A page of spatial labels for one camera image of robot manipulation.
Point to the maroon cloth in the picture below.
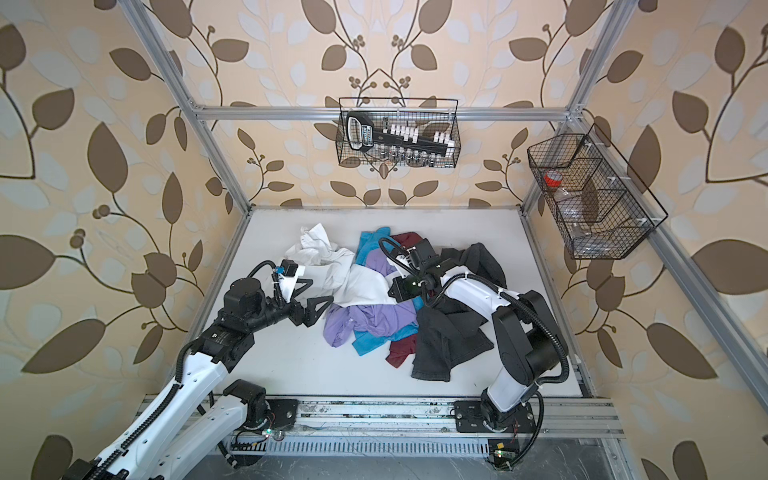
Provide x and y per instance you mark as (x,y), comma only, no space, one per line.
(405,344)

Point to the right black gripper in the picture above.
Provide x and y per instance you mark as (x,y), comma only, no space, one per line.
(400,293)

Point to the purple cloth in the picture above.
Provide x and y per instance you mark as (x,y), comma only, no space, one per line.
(385,322)

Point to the black cloth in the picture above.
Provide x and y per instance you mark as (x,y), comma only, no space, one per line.
(450,332)

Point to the white cloth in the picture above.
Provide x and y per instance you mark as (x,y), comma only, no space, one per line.
(333,270)

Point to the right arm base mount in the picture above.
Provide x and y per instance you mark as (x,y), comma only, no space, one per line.
(481,416)

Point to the back black wire basket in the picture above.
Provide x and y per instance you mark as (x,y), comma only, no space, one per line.
(436,105)

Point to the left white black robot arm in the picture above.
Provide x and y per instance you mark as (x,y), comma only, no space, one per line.
(186,420)

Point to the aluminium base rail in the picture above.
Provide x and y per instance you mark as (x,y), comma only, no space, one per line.
(567,418)

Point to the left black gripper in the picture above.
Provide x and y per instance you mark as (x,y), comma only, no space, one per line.
(308,315)

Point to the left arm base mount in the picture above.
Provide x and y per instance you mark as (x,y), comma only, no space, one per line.
(270,413)

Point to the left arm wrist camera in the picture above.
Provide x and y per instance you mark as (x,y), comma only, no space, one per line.
(287,269)

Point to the black white tool in basket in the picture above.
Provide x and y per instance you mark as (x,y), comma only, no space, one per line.
(385,134)

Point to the side black wire basket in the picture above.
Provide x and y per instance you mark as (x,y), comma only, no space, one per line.
(619,206)

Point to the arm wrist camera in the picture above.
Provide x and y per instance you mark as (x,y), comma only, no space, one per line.
(422,256)
(287,269)

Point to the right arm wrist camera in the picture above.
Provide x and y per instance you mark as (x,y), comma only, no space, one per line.
(422,256)

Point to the clear bottle red cap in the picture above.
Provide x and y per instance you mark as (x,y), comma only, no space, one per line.
(566,206)

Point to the teal cloth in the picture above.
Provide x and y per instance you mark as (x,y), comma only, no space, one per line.
(370,254)

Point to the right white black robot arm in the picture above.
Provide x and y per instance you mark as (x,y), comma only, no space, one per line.
(526,337)

